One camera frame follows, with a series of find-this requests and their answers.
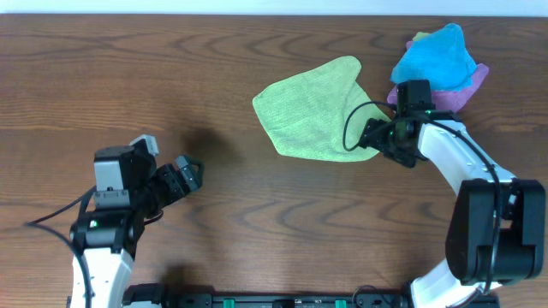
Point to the yellow-green cloth at bottom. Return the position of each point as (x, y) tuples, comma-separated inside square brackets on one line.
[(420, 35)]

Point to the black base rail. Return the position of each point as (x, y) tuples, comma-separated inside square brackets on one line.
[(158, 295)]

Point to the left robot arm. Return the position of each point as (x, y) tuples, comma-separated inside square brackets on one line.
[(131, 191)]

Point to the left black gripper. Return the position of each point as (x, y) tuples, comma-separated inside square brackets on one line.
[(172, 181)]

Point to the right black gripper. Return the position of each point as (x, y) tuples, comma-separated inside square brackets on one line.
[(373, 135)]

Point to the purple microfiber cloth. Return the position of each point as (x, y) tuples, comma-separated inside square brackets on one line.
[(456, 100)]

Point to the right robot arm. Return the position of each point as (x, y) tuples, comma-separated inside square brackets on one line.
[(496, 232)]

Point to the blue microfiber cloth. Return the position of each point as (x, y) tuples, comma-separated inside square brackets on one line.
[(441, 58)]

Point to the green microfiber cloth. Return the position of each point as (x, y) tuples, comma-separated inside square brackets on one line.
[(318, 114)]

